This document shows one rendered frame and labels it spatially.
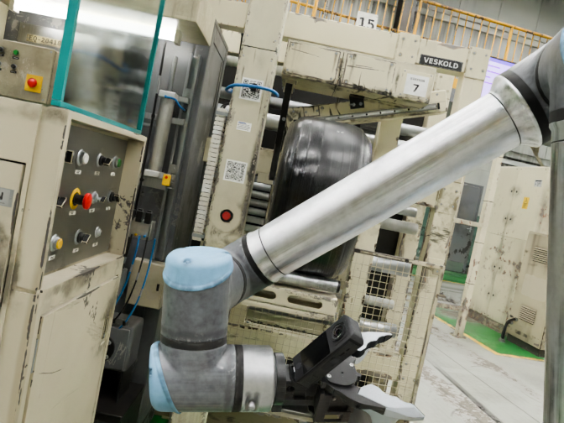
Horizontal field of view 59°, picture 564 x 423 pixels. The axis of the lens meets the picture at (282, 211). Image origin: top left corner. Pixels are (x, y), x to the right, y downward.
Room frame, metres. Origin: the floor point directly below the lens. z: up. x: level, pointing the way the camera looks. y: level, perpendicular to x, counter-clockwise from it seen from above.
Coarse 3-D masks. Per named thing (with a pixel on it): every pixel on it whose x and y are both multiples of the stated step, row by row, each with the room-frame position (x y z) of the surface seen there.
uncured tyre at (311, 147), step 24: (312, 120) 1.74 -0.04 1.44; (288, 144) 1.65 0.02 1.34; (312, 144) 1.63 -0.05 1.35; (336, 144) 1.64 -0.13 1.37; (360, 144) 1.66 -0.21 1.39; (288, 168) 1.60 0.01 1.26; (312, 168) 1.59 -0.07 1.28; (336, 168) 1.59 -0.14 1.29; (360, 168) 1.61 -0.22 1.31; (288, 192) 1.58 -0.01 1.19; (312, 192) 1.57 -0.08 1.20; (312, 264) 1.66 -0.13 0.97; (336, 264) 1.65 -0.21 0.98
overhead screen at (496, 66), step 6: (492, 60) 5.12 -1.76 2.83; (498, 60) 5.13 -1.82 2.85; (504, 60) 5.15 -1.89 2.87; (492, 66) 5.12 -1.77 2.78; (498, 66) 5.13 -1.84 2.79; (504, 66) 5.15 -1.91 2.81; (510, 66) 5.16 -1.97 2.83; (492, 72) 5.12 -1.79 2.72; (498, 72) 5.14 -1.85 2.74; (486, 78) 5.11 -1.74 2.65; (492, 78) 5.13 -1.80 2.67; (486, 84) 5.12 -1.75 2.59; (486, 90) 5.12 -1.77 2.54
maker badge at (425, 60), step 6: (420, 54) 2.35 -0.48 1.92; (420, 60) 2.35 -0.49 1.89; (426, 60) 2.35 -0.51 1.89; (432, 60) 2.35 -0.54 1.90; (438, 60) 2.35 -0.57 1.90; (444, 60) 2.35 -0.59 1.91; (450, 60) 2.35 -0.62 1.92; (438, 66) 2.35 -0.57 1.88; (444, 66) 2.35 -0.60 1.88; (450, 66) 2.35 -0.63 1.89; (456, 66) 2.35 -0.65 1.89
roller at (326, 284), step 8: (296, 272) 1.71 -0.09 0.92; (280, 280) 1.70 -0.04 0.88; (288, 280) 1.70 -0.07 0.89; (296, 280) 1.70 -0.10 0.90; (304, 280) 1.70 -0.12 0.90; (312, 280) 1.70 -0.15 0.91; (320, 280) 1.70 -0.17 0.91; (328, 280) 1.70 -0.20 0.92; (336, 280) 1.71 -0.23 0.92; (312, 288) 1.71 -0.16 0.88; (320, 288) 1.70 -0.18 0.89; (328, 288) 1.70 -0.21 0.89; (336, 288) 1.70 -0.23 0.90
